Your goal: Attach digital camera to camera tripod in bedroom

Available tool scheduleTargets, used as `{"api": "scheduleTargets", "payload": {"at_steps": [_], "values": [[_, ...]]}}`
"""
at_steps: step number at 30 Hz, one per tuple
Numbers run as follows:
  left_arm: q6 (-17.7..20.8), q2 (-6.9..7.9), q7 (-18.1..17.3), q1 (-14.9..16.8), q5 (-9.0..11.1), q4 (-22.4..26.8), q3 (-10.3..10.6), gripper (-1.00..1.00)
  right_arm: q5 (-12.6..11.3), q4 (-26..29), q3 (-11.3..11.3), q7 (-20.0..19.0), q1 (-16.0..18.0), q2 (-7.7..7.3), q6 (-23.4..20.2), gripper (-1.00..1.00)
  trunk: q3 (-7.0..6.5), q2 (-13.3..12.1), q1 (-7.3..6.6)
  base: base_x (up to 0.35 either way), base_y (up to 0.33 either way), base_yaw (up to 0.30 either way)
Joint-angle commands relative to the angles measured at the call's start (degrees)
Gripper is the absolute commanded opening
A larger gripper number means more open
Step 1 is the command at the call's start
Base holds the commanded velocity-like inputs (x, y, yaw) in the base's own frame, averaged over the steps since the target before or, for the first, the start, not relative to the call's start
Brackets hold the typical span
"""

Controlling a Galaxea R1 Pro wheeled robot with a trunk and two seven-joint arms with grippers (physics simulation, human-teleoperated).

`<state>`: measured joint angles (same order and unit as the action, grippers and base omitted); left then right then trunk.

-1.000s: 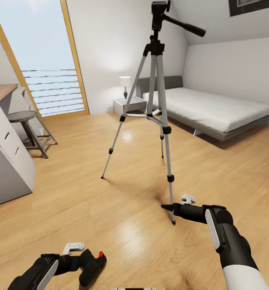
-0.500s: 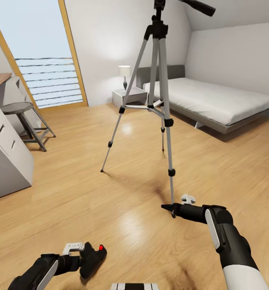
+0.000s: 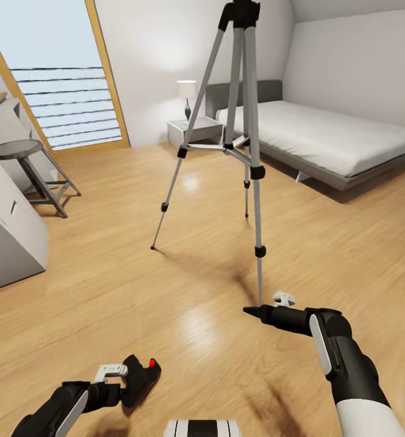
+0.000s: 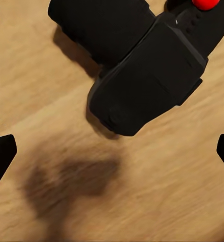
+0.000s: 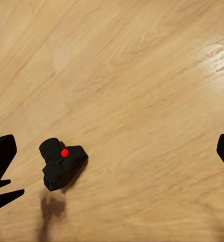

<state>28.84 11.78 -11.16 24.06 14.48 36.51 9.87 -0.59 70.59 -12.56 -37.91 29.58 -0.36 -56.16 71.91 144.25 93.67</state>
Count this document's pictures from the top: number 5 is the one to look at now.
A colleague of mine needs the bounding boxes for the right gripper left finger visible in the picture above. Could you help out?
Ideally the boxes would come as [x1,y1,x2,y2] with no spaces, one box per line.
[0,134,17,180]

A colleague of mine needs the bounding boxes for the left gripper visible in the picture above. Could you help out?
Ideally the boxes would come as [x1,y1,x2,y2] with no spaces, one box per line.
[0,180,25,208]

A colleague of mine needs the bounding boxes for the digital camera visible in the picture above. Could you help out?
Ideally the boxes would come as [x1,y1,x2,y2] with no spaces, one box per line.
[39,138,87,191]

